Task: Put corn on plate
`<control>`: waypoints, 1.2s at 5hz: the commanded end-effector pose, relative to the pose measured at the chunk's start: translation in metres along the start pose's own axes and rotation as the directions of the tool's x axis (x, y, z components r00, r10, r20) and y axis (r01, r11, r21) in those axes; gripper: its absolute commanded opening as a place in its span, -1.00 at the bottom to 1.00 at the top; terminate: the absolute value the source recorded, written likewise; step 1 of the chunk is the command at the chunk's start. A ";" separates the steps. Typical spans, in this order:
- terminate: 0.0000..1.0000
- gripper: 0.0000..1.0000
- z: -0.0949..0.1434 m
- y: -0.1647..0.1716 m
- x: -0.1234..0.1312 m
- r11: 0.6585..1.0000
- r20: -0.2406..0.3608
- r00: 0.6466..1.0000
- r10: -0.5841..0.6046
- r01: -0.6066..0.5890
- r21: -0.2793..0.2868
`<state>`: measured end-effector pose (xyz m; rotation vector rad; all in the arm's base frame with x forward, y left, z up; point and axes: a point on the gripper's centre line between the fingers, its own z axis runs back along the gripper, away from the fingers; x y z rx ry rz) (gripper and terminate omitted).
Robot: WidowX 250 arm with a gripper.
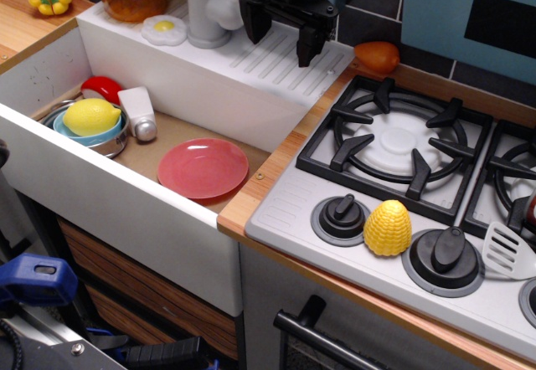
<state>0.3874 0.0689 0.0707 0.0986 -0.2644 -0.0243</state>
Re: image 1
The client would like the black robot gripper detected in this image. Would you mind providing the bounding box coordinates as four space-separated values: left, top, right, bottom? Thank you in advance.
239 0 338 68

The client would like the yellow toy corn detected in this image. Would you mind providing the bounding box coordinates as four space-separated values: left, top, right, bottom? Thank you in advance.
363 200 412 256

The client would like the pink plastic plate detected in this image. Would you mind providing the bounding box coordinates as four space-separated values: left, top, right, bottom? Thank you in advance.
157 138 249 200

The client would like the grey toy faucet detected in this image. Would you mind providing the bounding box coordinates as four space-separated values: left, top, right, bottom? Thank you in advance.
188 0 244 49

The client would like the orange toy fruit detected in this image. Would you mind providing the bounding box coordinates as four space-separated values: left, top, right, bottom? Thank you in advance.
354 41 400 74

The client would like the toy fried egg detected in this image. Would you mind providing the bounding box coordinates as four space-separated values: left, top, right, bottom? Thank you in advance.
141 15 188 46

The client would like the black left burner grate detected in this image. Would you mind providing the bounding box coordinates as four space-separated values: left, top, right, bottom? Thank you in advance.
296 75 492 225

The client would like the black burner grate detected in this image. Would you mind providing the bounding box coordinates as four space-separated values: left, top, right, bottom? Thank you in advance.
461 120 535 246
296 75 492 225

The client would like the white salt shaker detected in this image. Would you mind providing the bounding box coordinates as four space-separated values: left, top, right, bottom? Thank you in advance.
118 86 157 142

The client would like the white toy sink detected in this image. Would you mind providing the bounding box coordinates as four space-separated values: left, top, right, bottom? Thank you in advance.
1 5 353 316

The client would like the red white toy mushroom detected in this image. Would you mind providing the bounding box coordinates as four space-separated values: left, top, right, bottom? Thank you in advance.
80 76 123 105

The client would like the black left stove knob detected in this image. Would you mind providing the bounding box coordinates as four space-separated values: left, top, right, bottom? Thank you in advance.
311 193 371 248

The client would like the black stove knob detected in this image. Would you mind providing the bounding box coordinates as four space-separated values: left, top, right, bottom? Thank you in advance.
402 227 485 298
518 279 536 328
311 193 371 248

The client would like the silver metal pot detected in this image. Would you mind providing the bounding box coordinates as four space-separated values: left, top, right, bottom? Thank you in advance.
40 100 129 157

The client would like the yellow toy lemon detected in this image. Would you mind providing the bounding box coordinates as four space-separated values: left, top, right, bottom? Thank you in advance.
63 98 121 136

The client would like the light blue bowl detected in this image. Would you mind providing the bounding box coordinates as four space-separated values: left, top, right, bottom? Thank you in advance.
53 112 123 146

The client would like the grey stove top panel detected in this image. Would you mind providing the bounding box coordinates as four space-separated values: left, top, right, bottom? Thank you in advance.
245 75 536 362

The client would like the black right burner grate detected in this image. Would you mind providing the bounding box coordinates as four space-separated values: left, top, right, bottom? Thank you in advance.
461 120 535 246

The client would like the black middle stove knob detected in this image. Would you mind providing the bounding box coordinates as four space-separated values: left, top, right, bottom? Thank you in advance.
402 227 485 298

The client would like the wooden drawer front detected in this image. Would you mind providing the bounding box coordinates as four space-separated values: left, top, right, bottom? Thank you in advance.
58 218 240 364

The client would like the white plastic spatula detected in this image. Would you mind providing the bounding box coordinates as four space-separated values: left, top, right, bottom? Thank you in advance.
482 222 535 280

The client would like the blue clamp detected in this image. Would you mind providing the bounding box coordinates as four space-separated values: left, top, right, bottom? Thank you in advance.
1 253 78 309

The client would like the black right stove knob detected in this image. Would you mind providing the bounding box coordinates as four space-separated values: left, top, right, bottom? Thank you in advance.
518 279 536 328

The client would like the black oven door handle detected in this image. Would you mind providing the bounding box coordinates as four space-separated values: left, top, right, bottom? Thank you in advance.
273 295 388 369

